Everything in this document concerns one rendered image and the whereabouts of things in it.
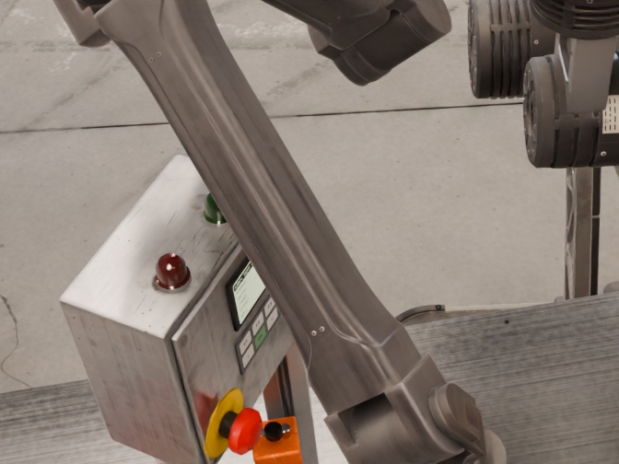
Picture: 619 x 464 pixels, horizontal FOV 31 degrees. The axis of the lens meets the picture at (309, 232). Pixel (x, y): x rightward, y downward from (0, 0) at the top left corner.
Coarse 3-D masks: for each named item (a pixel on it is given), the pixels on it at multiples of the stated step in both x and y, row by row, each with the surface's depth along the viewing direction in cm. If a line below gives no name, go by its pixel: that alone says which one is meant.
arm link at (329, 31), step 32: (96, 0) 76; (288, 0) 95; (320, 0) 96; (352, 0) 99; (384, 0) 102; (416, 0) 103; (320, 32) 102; (352, 32) 102; (448, 32) 106; (352, 64) 107
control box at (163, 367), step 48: (192, 192) 89; (144, 240) 86; (192, 240) 85; (96, 288) 83; (144, 288) 82; (192, 288) 82; (96, 336) 83; (144, 336) 80; (192, 336) 82; (240, 336) 90; (288, 336) 99; (96, 384) 89; (144, 384) 85; (192, 384) 84; (240, 384) 93; (144, 432) 92; (192, 432) 88
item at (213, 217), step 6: (210, 198) 85; (204, 204) 85; (210, 204) 85; (216, 204) 85; (204, 210) 87; (210, 210) 85; (216, 210) 85; (204, 216) 86; (210, 216) 86; (216, 216) 85; (222, 216) 85; (210, 222) 86; (216, 222) 86; (222, 222) 86
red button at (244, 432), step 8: (248, 408) 91; (224, 416) 91; (232, 416) 91; (240, 416) 90; (248, 416) 90; (256, 416) 90; (224, 424) 91; (232, 424) 90; (240, 424) 89; (248, 424) 90; (256, 424) 90; (224, 432) 91; (232, 432) 89; (240, 432) 89; (248, 432) 89; (256, 432) 90; (232, 440) 89; (240, 440) 89; (248, 440) 90; (256, 440) 91; (232, 448) 90; (240, 448) 90; (248, 448) 90
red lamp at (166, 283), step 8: (168, 256) 81; (176, 256) 81; (160, 264) 81; (168, 264) 81; (176, 264) 81; (184, 264) 81; (160, 272) 81; (168, 272) 81; (176, 272) 81; (184, 272) 81; (160, 280) 81; (168, 280) 81; (176, 280) 81; (184, 280) 82; (160, 288) 82; (168, 288) 81; (176, 288) 81; (184, 288) 82
